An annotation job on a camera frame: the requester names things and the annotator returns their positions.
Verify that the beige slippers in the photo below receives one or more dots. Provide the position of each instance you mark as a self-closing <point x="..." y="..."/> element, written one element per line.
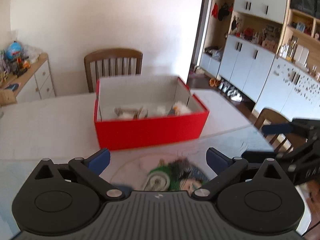
<point x="198" y="70"/>

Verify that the dark wooden door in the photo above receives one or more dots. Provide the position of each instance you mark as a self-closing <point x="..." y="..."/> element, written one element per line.
<point x="200" y="30"/>

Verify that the red cardboard box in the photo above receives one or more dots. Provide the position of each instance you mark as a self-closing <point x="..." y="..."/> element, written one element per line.
<point x="150" y="135"/>

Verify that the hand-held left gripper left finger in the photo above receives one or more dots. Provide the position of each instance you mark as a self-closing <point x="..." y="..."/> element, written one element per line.
<point x="100" y="159"/>

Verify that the white green face pouch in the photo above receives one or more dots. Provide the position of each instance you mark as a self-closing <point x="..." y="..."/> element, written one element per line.
<point x="190" y="186"/>

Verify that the blue globe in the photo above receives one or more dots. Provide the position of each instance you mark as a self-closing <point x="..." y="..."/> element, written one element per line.
<point x="14" y="51"/>

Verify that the wooden chair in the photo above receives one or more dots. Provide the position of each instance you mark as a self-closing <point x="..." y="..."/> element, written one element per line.
<point x="267" y="115"/>
<point x="112" y="53"/>

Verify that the orange slippers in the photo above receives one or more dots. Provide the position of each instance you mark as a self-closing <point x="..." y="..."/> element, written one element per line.
<point x="214" y="82"/>

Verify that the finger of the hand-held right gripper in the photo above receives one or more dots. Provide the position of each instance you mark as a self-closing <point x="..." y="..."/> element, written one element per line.
<point x="255" y="156"/>
<point x="277" y="128"/>

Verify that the black hanging bag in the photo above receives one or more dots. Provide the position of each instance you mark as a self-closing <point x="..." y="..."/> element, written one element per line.
<point x="223" y="12"/>

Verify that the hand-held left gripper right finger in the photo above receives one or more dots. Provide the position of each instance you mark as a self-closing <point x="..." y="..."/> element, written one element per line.
<point x="217" y="159"/>

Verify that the silver foil packet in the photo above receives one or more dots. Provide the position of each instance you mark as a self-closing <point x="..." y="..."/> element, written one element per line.
<point x="130" y="112"/>

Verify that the clear plastic bag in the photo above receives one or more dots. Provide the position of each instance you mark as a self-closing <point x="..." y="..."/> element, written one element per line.
<point x="32" y="53"/>

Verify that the row of shoes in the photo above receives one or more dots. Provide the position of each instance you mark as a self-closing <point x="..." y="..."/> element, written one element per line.
<point x="231" y="91"/>

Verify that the grey white packet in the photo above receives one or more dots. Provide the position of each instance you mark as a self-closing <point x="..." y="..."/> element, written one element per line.
<point x="179" y="108"/>

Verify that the white drawer cabinet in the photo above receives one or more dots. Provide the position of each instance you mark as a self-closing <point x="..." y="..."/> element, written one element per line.
<point x="42" y="80"/>

